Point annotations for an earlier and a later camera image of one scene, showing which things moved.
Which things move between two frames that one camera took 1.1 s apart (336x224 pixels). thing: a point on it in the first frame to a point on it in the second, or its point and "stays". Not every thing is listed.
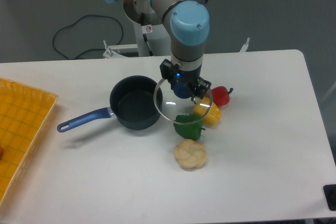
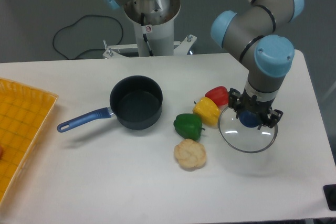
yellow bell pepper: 209,112 stays
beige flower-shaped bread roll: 190,155 stays
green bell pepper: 188,127 stays
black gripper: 185,83 to 267,117
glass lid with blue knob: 179,109 to 242,134
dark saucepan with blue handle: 132,104 stays
